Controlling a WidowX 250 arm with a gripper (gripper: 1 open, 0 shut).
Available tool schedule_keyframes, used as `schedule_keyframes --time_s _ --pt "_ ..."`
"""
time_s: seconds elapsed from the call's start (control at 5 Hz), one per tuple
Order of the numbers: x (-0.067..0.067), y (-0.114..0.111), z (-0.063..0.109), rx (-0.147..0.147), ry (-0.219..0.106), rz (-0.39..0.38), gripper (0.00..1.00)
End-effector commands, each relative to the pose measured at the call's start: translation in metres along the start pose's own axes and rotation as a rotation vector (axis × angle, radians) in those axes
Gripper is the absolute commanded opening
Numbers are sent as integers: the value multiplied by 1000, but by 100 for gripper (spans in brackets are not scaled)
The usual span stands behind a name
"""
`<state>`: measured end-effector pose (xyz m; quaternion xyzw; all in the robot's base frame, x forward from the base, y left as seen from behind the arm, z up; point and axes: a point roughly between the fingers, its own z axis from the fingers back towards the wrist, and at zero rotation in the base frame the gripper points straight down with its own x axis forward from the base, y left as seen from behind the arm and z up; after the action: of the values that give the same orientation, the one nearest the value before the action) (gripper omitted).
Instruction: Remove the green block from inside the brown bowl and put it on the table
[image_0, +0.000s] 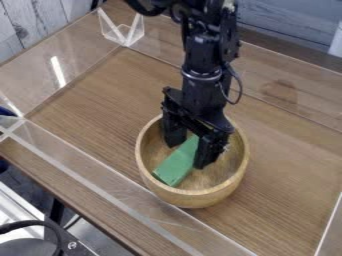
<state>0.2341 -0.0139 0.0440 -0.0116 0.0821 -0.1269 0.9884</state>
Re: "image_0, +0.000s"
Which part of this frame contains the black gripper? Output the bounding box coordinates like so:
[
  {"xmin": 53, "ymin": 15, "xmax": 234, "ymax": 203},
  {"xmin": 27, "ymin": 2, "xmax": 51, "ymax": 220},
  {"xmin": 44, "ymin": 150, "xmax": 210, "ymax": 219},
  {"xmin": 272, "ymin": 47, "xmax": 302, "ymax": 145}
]
[{"xmin": 162, "ymin": 69, "xmax": 234, "ymax": 169}]

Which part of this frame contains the green rectangular block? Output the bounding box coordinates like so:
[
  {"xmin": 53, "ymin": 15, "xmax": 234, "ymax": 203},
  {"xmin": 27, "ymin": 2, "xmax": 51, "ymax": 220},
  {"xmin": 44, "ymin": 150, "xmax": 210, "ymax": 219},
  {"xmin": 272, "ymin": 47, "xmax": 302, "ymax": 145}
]
[{"xmin": 153, "ymin": 135, "xmax": 199, "ymax": 187}]

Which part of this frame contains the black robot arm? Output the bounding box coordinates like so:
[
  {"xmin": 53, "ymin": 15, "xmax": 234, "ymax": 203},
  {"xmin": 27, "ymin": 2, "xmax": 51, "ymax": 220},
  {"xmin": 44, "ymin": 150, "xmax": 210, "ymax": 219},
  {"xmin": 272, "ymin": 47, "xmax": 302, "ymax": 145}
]
[{"xmin": 125, "ymin": 0, "xmax": 241, "ymax": 169}]

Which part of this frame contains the brown wooden bowl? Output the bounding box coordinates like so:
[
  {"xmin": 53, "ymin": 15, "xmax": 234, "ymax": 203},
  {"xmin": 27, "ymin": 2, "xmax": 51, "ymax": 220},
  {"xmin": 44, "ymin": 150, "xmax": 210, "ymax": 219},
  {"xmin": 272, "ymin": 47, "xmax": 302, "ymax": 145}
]
[{"xmin": 135, "ymin": 116, "xmax": 250, "ymax": 209}]

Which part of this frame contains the black table leg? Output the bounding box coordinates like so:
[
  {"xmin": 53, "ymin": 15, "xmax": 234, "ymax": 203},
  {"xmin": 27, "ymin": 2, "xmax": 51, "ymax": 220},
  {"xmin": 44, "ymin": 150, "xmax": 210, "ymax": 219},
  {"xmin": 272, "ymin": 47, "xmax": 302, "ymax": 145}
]
[{"xmin": 50, "ymin": 199, "xmax": 66, "ymax": 224}]

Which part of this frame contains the clear acrylic corner bracket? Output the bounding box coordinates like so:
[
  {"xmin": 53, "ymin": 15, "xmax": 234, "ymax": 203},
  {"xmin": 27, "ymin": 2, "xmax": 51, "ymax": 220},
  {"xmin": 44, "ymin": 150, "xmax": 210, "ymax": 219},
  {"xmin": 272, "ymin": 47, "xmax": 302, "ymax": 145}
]
[{"xmin": 98, "ymin": 8, "xmax": 145, "ymax": 47}]

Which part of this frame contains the clear acrylic enclosure wall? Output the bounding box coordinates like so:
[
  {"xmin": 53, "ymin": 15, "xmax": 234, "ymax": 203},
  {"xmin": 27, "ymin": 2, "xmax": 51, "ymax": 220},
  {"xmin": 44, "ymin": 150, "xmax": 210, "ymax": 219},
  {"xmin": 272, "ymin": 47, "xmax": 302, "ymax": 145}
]
[{"xmin": 0, "ymin": 2, "xmax": 342, "ymax": 256}]

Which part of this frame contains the grey metal base plate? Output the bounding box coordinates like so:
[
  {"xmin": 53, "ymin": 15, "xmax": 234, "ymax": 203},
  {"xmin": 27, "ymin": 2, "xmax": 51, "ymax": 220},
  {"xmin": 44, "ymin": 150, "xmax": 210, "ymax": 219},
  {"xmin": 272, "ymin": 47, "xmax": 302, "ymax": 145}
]
[{"xmin": 0, "ymin": 230, "xmax": 99, "ymax": 256}]

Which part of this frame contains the black cable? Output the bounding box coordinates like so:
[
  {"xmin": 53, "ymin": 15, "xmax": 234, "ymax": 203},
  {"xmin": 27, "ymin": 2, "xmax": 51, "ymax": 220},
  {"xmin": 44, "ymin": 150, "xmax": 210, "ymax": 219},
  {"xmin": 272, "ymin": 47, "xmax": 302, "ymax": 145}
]
[{"xmin": 0, "ymin": 219, "xmax": 69, "ymax": 256}]

